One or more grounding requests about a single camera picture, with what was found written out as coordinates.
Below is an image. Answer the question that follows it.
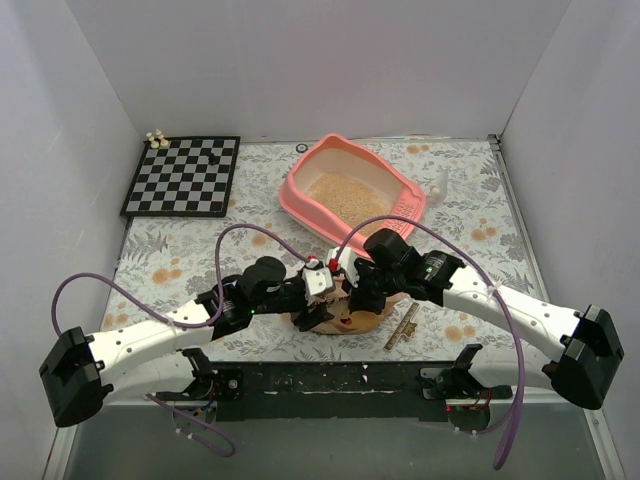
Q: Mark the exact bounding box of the orange cat litter bag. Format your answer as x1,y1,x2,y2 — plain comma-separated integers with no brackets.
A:
310,276,407,335

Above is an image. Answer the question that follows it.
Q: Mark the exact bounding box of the brown bag sealing clip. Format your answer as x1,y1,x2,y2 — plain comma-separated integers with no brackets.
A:
383,302,420,351

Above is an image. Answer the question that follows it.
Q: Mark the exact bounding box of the clear plastic litter scoop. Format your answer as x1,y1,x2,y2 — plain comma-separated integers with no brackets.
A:
426,168,449,207

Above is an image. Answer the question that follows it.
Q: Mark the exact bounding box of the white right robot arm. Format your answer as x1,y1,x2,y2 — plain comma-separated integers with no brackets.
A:
327,229,624,410

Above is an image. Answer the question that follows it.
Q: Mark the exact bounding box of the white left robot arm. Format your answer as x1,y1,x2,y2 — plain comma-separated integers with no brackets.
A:
39,256,335,428

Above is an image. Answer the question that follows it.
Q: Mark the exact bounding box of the beige litter in box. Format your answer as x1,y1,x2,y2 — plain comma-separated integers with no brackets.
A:
307,172,391,227

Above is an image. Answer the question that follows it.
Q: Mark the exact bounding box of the pink cat litter box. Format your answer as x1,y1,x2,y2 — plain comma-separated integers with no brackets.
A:
278,134,428,245

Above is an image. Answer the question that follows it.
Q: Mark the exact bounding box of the black white chessboard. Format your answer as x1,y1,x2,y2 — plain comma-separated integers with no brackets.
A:
120,131,241,218

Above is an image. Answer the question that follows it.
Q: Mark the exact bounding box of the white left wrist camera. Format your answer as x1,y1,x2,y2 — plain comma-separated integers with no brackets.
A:
300,256,335,305

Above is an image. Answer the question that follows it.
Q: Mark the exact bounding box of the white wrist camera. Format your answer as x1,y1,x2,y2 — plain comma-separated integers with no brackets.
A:
300,256,335,305
325,247,359,287

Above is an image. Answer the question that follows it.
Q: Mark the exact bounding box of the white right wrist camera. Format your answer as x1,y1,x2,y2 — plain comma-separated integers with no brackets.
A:
325,247,359,287

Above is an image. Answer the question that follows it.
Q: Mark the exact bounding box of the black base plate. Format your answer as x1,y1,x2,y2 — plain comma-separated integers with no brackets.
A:
161,360,512,422

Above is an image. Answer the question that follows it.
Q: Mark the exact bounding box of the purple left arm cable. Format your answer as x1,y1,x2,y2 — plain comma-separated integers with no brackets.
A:
52,223,321,459

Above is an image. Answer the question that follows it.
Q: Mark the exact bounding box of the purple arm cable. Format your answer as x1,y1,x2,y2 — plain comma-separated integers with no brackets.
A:
52,223,321,459
332,214,529,471

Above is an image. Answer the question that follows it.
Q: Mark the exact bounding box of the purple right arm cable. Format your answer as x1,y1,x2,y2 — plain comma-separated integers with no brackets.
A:
332,214,529,471

